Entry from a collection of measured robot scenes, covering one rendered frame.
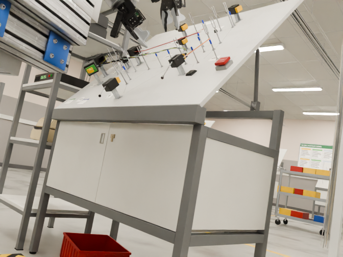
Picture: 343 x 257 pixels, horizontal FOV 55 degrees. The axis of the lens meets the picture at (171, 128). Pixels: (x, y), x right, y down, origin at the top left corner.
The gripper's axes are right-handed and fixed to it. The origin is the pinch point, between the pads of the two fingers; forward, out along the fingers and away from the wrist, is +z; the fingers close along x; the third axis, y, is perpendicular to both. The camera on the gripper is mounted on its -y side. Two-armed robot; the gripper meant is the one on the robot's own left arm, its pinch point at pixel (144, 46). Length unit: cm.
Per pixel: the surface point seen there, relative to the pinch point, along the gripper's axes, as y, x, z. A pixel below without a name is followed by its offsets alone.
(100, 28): -38, 98, -39
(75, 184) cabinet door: -75, 7, 32
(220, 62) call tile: 22.1, -3.7, 25.0
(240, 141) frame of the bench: 10, -9, 56
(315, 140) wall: 72, 1037, 529
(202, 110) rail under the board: 7.9, -25.0, 33.4
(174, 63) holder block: 4.8, 7.0, 13.9
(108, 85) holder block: -28.0, 10.4, 2.7
